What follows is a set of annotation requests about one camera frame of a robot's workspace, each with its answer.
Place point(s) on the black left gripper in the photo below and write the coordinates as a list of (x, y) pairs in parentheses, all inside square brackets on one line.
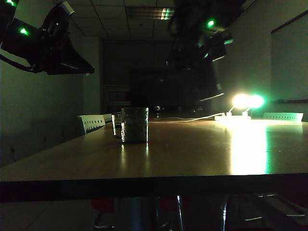
[(51, 48)]

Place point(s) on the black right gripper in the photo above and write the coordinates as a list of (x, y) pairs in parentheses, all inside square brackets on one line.
[(192, 33)]

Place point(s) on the black thermos cup with flip lid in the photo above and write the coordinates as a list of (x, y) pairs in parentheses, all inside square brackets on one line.
[(204, 79)]

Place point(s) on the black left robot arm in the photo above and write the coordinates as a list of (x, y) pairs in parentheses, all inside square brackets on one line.
[(21, 45)]

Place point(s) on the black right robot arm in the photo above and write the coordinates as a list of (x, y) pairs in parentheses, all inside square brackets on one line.
[(216, 9)]

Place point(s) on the large black tv screen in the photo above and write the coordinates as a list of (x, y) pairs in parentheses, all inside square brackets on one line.
[(149, 89)]

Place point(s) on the small shiny round object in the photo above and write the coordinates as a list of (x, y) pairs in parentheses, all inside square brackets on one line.
[(158, 107)]

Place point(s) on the louvred ceiling light fixture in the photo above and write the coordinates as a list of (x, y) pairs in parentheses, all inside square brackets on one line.
[(149, 13)]

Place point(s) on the white perforated chair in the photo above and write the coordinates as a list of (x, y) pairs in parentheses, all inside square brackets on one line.
[(92, 123), (108, 118), (284, 117)]

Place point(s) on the textured clear glass mug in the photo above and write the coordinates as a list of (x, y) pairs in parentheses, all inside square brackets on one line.
[(134, 126)]

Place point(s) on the red seat chrome chair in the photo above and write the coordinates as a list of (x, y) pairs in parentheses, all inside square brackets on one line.
[(179, 211), (103, 205)]

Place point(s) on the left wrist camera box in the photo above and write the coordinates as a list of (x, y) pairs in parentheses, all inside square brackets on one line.
[(60, 13)]

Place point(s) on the low wall cabinet shelf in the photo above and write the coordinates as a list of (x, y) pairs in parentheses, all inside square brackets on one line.
[(119, 96)]

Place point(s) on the wall whiteboard with dark frame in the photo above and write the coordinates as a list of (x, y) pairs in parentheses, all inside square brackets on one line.
[(291, 60)]

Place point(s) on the grey metal table pedestal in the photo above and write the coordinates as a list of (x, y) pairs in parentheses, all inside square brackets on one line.
[(137, 214)]

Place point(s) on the grey metal chair frame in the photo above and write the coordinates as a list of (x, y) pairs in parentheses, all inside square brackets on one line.
[(284, 206)]

